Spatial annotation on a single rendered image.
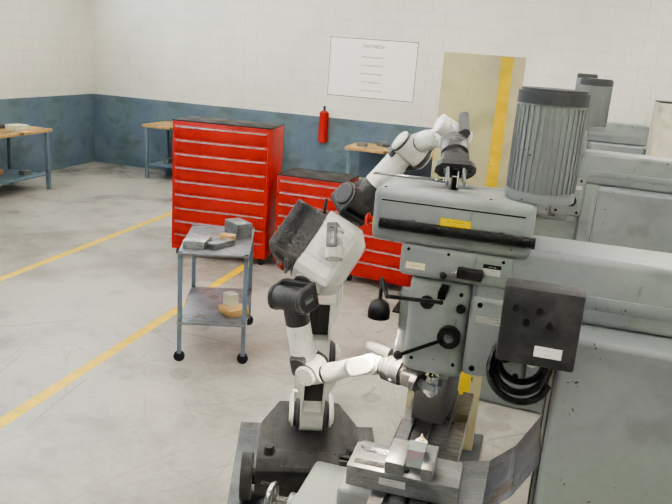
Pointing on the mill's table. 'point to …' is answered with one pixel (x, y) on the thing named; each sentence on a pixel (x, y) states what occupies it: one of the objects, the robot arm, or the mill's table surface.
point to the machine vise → (411, 484)
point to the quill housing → (426, 324)
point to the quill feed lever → (450, 337)
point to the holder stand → (433, 411)
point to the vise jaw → (396, 459)
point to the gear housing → (432, 256)
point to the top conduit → (457, 233)
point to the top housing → (453, 214)
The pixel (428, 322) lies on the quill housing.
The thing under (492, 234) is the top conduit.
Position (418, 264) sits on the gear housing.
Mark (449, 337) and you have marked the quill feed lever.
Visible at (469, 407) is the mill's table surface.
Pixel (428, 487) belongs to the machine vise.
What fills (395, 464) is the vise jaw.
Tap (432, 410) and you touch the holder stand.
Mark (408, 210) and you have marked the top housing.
